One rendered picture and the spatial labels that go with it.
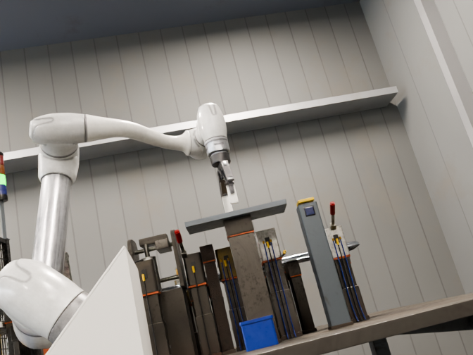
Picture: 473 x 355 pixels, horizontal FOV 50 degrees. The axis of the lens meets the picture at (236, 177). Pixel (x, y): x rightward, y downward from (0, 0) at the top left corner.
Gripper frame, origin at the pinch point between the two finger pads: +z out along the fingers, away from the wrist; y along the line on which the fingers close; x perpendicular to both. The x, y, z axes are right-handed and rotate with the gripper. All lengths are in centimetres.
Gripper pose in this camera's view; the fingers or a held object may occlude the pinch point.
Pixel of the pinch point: (231, 206)
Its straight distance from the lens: 184.9
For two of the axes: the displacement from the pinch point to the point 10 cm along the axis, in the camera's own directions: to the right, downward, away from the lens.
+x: 9.6, -1.7, 2.0
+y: 1.4, -3.3, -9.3
